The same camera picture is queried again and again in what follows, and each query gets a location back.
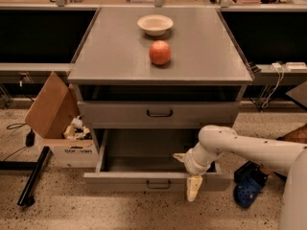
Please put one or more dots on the white power strip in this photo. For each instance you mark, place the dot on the white power strip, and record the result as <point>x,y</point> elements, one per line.
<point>296,66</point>

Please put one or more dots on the black power adapter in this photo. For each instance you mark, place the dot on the black power adapter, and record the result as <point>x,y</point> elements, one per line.
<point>30,139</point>

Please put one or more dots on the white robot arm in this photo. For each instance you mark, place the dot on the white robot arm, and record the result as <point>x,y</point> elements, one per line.
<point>287,158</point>

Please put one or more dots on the black chair base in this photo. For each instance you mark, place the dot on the black chair base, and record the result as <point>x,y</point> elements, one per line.
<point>258,173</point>

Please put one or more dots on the open cardboard box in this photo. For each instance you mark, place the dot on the open cardboard box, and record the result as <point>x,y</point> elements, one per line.
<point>55,117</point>

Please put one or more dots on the white bowl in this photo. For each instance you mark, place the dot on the white bowl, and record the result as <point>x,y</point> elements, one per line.
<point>155,24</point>

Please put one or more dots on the grey drawer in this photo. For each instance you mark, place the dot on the grey drawer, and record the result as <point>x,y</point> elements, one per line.
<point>125,114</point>
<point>141,160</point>

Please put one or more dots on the blue croc shoe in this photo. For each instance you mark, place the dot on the blue croc shoe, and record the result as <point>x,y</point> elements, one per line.
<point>248,189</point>

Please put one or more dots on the red apple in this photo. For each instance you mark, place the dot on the red apple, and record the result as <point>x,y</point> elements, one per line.
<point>160,52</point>

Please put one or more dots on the black table leg frame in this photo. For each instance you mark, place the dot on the black table leg frame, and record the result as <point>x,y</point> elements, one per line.
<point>26,198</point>

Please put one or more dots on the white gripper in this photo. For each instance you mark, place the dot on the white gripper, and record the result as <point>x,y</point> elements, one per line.
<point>193,164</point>

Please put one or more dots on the grey drawer cabinet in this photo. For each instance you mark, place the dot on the grey drawer cabinet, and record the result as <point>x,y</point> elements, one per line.
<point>114,62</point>

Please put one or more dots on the grey top drawer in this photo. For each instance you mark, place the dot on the grey top drawer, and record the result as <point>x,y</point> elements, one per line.
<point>125,114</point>

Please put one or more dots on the person's bare leg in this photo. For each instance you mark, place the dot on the person's bare leg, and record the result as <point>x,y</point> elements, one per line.
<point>298,136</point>

